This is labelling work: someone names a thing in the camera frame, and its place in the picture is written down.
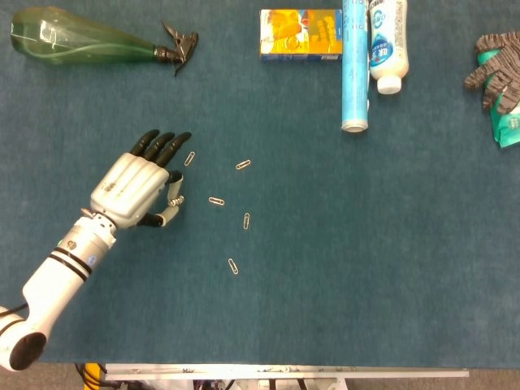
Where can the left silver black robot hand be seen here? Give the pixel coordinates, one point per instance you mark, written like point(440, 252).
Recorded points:
point(130, 187)

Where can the paperclip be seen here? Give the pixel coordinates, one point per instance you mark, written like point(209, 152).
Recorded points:
point(189, 158)
point(246, 221)
point(233, 266)
point(243, 164)
point(216, 201)

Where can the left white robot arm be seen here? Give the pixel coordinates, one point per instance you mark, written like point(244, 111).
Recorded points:
point(61, 280)

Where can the paperclip bottom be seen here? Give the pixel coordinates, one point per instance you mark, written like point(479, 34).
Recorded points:
point(233, 266)

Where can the green spray bottle black trigger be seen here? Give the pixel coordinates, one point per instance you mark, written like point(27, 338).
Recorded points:
point(73, 40)

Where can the orange yellow cardboard box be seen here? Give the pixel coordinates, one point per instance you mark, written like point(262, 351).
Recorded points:
point(300, 36)

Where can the light blue cylindrical can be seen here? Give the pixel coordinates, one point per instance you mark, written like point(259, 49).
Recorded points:
point(354, 73)

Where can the white plastic bottle blue label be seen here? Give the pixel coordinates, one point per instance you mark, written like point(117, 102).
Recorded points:
point(388, 40)

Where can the green wet wipes pack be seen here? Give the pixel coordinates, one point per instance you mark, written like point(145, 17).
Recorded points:
point(510, 126)

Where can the grey striped knit glove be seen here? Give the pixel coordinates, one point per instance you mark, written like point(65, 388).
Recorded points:
point(503, 65)

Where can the yellow bracket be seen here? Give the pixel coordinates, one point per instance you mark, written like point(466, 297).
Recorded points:
point(92, 375)

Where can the aluminium frame rail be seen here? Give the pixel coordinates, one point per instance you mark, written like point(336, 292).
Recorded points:
point(284, 370)

